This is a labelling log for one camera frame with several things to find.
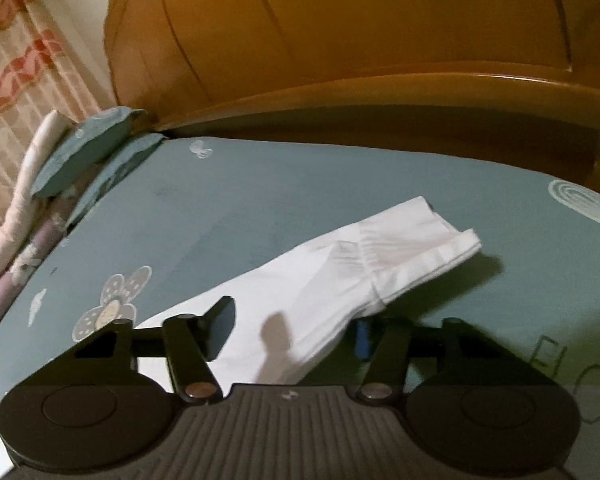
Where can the purple floral quilt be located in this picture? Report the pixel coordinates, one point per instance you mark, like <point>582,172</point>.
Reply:
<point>25,270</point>

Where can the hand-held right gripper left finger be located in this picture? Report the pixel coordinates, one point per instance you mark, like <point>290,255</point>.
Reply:
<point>220,325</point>

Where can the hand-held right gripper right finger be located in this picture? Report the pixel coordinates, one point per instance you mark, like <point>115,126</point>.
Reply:
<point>362,335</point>

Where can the teal pillow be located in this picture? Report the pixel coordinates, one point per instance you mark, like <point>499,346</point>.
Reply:
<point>115,170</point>
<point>85,145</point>

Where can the patterned orange beige curtain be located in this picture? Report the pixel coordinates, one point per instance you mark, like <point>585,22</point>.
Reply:
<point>30,85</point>

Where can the white printed long-sleeve shirt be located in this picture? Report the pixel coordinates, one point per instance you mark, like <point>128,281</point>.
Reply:
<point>330,270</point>

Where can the pink floral quilt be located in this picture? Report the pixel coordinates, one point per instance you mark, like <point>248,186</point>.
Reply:
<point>30,185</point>

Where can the blue floral bed sheet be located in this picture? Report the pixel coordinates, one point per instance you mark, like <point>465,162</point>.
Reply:
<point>330,180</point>

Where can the wooden headboard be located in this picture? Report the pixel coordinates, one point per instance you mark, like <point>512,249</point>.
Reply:
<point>355,25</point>

